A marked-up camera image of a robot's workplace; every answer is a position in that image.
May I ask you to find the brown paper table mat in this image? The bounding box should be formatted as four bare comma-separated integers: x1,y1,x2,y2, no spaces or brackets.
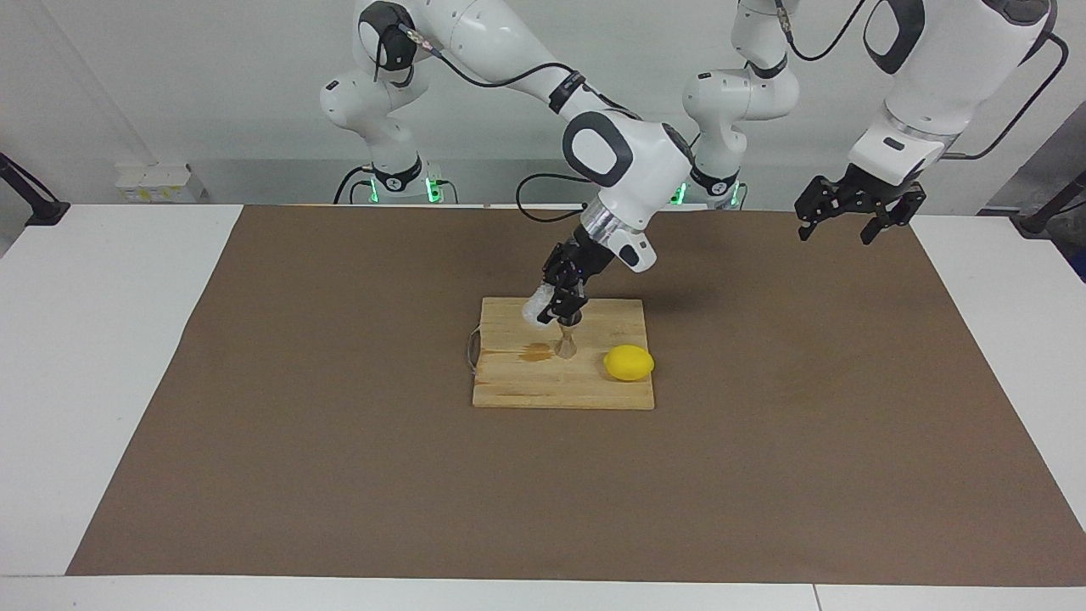
66,204,1086,588

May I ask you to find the black base cable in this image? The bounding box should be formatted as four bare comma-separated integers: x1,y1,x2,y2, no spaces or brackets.
333,165,375,205

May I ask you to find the black clamp stand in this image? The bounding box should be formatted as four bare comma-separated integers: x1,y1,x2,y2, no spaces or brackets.
1016,168,1086,238
0,151,71,227

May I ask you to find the clear glass cup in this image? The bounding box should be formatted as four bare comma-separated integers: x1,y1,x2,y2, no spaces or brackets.
523,284,558,327

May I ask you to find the white box yellow label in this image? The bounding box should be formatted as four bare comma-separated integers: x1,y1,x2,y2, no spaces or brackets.
117,170,164,203
161,165,206,203

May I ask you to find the dark grey panel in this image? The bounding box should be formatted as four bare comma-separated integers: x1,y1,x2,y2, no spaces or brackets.
977,100,1086,217

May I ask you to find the yellow lemon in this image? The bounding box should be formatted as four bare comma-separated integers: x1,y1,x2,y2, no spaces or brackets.
603,345,655,383

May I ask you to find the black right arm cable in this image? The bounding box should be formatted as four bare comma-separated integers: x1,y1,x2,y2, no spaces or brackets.
399,24,646,224

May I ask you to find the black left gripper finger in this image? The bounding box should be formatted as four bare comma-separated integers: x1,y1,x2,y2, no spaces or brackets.
860,192,928,246
794,175,854,244

